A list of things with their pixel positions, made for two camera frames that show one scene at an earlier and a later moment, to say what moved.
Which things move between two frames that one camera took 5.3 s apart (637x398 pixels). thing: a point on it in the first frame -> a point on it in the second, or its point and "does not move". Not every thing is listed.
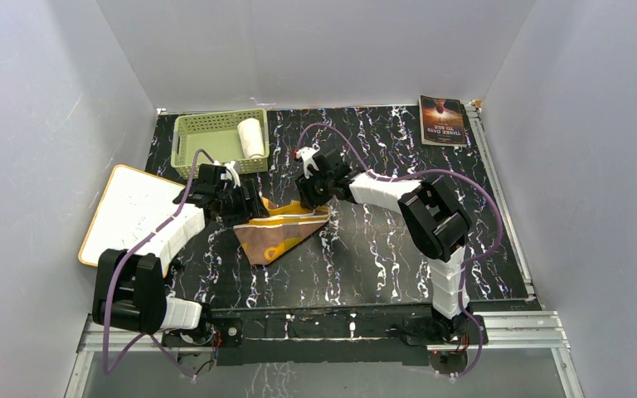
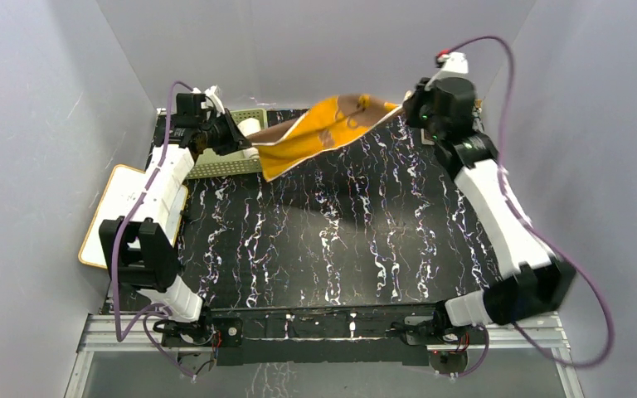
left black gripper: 249,210 -> 236,140
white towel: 250,132 does not move
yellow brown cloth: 285,228 -> 331,124
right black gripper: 309,199 -> 420,94
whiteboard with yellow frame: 129,206 does not move
